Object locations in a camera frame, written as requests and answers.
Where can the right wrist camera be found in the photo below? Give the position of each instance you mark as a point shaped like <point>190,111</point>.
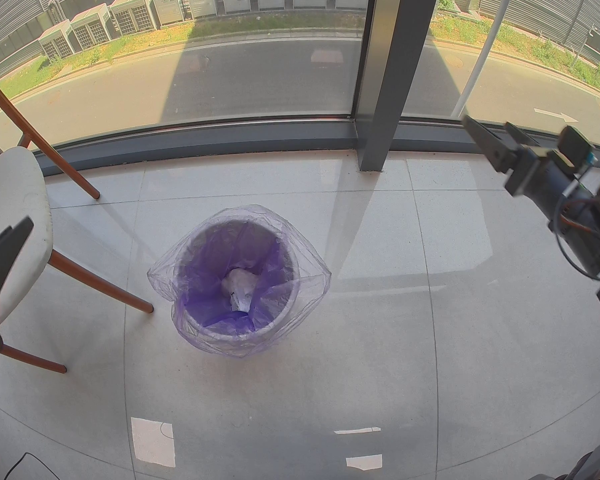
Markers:
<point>575,147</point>

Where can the window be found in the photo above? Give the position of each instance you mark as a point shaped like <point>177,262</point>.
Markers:
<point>385,68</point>

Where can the white chair with wooden legs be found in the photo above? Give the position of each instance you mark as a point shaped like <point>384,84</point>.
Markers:
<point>15,208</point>

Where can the purple plastic bag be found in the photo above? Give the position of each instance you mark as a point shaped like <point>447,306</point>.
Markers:
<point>220,313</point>

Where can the white paper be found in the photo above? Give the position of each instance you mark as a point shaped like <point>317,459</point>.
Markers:
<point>241,285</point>

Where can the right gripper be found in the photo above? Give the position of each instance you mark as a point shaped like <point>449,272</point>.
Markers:
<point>532,173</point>

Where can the white trash bin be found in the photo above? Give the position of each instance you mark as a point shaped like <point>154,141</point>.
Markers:
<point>292,273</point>

